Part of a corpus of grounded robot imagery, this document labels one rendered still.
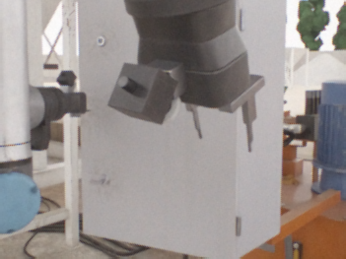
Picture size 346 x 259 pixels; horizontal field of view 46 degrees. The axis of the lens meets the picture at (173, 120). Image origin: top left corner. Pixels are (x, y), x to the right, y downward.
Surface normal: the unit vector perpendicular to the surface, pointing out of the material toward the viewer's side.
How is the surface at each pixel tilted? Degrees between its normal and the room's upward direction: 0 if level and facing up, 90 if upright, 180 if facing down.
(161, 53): 110
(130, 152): 90
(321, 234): 90
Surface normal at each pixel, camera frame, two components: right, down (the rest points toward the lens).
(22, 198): 0.57, 0.18
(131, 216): -0.42, 0.11
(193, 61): -0.63, 0.43
